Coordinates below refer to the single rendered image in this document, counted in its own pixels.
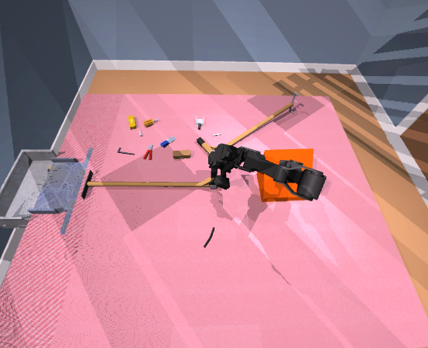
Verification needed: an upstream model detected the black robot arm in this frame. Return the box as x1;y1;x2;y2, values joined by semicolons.
208;143;326;201

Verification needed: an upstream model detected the yellow rectangular block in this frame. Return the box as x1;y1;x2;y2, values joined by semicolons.
128;115;136;129

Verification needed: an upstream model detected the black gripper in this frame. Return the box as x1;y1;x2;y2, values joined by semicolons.
208;161;238;190

